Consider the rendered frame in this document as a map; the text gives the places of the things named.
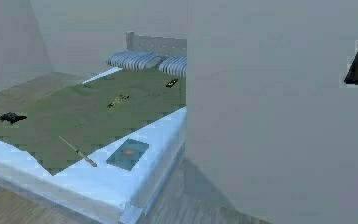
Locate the teal book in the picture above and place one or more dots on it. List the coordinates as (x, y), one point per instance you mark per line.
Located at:
(127, 154)

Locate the tan wooden stick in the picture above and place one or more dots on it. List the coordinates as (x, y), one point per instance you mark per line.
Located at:
(77, 151)

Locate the black horn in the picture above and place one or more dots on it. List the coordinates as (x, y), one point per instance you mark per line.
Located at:
(11, 117)

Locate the black and yellow remote control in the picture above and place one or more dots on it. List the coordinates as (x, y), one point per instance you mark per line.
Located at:
(172, 83)

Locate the blue striped pillow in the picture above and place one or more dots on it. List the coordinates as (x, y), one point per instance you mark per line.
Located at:
(133, 60)
(175, 65)

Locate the yellow and black gadget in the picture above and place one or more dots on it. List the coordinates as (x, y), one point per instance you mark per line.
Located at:
(117, 100)

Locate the olive green blanket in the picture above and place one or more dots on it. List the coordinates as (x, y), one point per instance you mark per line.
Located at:
(80, 116)

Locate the white bed with grey headboard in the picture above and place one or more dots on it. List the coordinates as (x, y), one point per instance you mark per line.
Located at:
(113, 186)

